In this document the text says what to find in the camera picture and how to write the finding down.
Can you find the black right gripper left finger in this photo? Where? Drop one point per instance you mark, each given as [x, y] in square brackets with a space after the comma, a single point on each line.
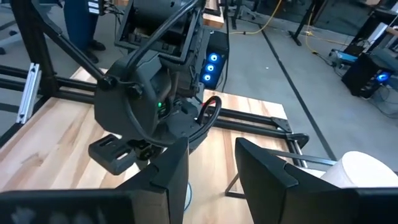
[164, 186]

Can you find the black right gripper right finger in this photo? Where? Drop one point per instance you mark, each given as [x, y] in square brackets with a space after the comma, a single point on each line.
[270, 193]

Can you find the white ribbed mug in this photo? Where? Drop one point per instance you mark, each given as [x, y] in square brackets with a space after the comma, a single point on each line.
[357, 171]

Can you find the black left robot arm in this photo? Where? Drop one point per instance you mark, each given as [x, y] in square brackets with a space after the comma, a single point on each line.
[124, 102]

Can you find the black computer with blue lights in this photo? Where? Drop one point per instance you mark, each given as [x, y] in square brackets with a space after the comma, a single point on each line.
[214, 67]

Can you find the person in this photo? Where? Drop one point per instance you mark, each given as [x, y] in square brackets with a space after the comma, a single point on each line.
[77, 25]

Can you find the black computer with blue light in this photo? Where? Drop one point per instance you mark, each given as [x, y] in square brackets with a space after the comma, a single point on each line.
[363, 77]

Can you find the black aluminium table frame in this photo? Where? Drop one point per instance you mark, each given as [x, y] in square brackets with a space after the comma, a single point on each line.
[31, 37]

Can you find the black desk frame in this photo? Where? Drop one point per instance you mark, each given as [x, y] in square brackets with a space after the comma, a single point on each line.
[306, 21]

